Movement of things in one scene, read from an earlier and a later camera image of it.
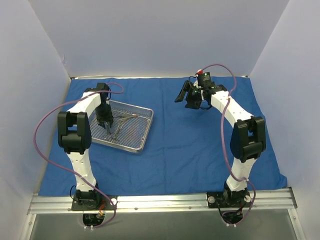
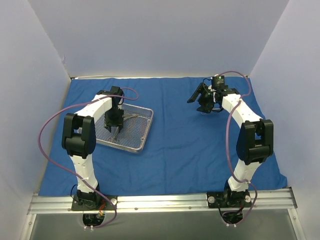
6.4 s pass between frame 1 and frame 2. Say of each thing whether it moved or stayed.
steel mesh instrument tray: stayed
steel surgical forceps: stayed
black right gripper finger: moved
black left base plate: stayed
